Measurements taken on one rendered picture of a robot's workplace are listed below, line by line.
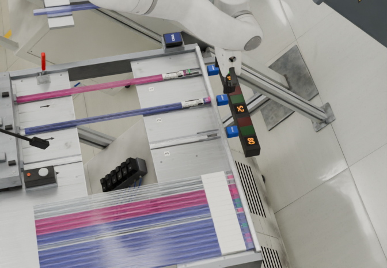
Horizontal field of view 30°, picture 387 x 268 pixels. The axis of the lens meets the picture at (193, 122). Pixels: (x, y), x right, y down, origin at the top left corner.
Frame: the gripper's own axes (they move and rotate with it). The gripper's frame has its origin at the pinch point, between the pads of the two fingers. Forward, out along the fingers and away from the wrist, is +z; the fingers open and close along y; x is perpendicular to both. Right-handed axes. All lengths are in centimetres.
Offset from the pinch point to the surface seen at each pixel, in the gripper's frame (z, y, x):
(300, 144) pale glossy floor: 71, 18, -38
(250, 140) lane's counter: 11.2, -14.0, -4.2
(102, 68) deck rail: 11.4, 19.0, 30.6
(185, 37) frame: 10.5, 25.0, 4.9
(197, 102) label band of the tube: 8.7, -0.5, 7.2
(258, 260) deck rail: 9.1, -49.0, 3.6
